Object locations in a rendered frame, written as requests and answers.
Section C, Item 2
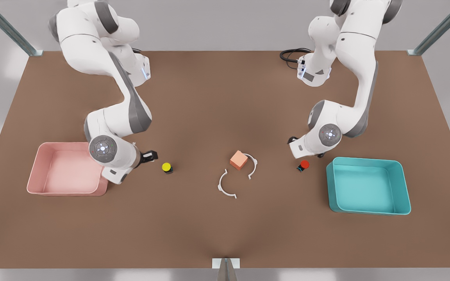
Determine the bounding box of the pink storage box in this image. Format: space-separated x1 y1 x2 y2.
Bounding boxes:
27 142 108 196

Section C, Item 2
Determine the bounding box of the blue storage box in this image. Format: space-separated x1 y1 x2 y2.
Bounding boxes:
326 157 411 215

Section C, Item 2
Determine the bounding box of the white curved clip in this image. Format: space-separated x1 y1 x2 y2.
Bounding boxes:
218 169 238 199
243 153 258 180

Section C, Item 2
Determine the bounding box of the orange cube block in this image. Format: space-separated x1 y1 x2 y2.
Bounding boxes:
230 150 248 171

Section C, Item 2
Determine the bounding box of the black cable loop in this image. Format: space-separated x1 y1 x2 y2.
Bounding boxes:
280 48 313 70

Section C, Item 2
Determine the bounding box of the silver frame post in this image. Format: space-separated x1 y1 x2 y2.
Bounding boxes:
407 0 450 56
0 0 43 57
212 258 240 281

